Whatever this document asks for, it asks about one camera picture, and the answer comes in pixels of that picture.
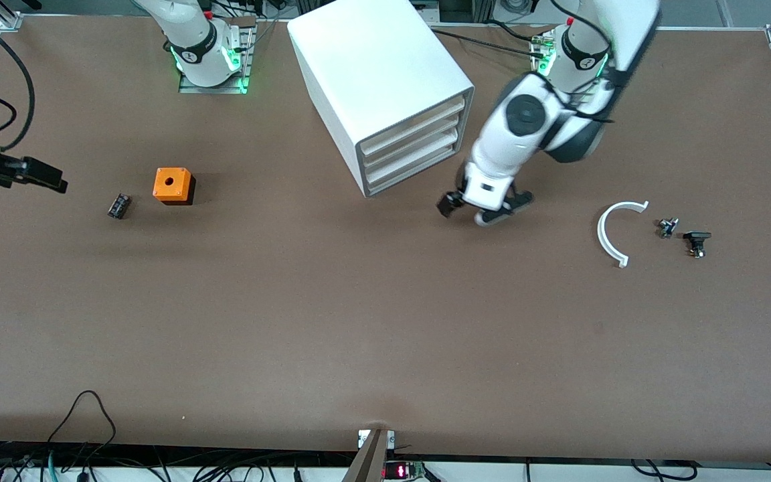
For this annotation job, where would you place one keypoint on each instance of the red lit electronic device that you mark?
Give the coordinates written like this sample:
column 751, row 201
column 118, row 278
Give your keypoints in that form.
column 402, row 471

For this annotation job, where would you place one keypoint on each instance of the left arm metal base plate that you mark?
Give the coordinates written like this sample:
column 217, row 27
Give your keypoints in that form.
column 538, row 67

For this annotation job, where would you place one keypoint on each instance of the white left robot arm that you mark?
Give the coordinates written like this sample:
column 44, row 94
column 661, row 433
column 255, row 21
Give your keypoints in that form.
column 526, row 127

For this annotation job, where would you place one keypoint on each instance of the camera mount post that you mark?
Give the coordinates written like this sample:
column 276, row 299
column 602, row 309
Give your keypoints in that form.
column 367, row 462

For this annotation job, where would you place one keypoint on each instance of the white drawer cabinet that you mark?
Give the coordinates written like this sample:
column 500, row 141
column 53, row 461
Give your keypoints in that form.
column 372, row 60

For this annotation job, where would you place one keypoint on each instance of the white middle cabinet drawer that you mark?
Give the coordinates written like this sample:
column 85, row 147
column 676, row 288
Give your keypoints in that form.
column 412, row 144

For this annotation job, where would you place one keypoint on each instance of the white lowest cabinet drawer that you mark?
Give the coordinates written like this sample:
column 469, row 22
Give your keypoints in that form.
column 412, row 161

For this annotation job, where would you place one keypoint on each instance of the white curved plastic part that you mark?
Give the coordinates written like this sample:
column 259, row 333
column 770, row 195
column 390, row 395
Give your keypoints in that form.
column 602, row 234

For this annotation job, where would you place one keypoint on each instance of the small black terminal block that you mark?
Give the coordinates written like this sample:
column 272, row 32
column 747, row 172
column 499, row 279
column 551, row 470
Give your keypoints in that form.
column 119, row 205

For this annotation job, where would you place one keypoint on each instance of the white highest cabinet drawer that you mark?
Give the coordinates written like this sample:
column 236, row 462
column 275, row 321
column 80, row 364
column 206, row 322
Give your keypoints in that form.
column 412, row 127

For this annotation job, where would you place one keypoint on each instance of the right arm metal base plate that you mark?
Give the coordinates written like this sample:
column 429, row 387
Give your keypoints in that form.
column 215, row 88

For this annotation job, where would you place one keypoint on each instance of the small black contact block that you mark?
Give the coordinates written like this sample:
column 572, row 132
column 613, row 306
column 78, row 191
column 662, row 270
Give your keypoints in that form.
column 696, row 239

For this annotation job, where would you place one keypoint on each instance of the orange box with hole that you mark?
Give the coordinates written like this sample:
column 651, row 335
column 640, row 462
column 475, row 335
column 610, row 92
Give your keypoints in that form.
column 171, row 184

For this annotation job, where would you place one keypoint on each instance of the small grey metal part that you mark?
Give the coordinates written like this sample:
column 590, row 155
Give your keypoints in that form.
column 666, row 227

